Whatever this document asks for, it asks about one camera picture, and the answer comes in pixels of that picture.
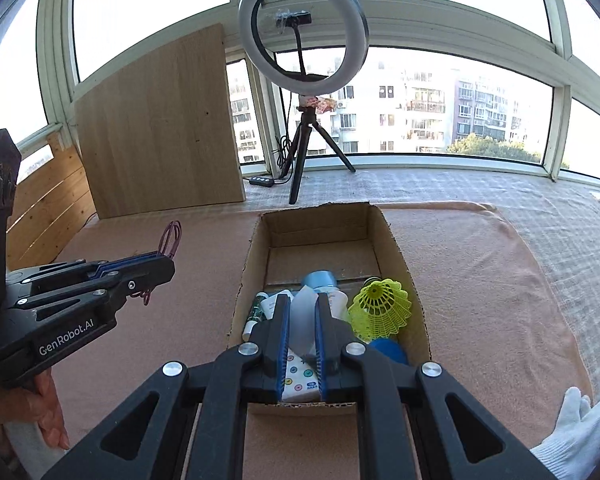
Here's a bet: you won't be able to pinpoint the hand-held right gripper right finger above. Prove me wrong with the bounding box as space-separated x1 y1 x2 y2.
316 294 558 480

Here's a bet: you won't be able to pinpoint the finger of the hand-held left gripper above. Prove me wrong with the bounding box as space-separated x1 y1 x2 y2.
10 252 172 286
6 256 177 319

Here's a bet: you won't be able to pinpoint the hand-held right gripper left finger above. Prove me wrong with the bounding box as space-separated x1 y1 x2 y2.
42 294 293 480

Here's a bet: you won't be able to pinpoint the white patterned tissue pack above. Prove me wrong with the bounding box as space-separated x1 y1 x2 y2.
279 345 326 403

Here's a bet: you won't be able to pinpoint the small translucent white cap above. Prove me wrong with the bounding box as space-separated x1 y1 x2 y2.
290 285 321 361

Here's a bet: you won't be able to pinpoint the thin maroon cord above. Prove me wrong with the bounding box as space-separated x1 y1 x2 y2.
142 220 182 306

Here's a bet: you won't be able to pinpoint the small green patterned tube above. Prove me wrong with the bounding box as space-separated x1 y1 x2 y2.
241 294 266 338

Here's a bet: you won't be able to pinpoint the blue round case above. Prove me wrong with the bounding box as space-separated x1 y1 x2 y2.
367 337 410 366

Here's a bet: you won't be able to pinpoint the yellow plastic shuttlecock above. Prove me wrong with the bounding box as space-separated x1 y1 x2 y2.
349 277 413 343

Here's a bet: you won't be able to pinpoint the silver bottle with blue cap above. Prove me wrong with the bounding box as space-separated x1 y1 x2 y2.
300 270 352 322

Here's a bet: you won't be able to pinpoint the cardboard box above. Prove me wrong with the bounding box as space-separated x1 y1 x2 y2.
225 201 432 406

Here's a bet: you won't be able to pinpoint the person's left hand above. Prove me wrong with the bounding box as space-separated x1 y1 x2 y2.
0 367 72 451

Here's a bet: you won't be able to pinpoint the wooden slat board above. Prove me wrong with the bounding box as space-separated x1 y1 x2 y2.
5 132 98 271

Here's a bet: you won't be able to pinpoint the light wooden board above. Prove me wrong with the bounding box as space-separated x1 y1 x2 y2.
74 24 247 220

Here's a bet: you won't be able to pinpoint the black tripod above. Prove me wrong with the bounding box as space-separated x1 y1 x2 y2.
288 107 357 206

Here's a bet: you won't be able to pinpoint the red and white tape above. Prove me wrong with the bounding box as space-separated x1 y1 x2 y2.
300 94 337 113

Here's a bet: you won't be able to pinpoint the white knit glove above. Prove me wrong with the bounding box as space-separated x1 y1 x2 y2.
530 386 600 480

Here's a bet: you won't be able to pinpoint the apartment buildings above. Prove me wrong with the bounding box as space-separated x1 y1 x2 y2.
330 60 531 155

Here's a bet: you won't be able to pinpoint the checked white sheet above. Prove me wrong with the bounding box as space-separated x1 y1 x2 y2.
242 162 600 361

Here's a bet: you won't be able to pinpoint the black ring light cable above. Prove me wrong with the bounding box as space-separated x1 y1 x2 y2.
275 135 296 181

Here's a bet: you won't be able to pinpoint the white ring light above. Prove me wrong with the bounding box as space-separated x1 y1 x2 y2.
237 0 369 97

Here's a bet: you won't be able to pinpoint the black clamp in ring light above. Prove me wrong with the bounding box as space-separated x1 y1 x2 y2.
275 9 313 30

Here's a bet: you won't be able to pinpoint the white window frame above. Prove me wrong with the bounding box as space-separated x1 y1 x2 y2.
0 0 600 186

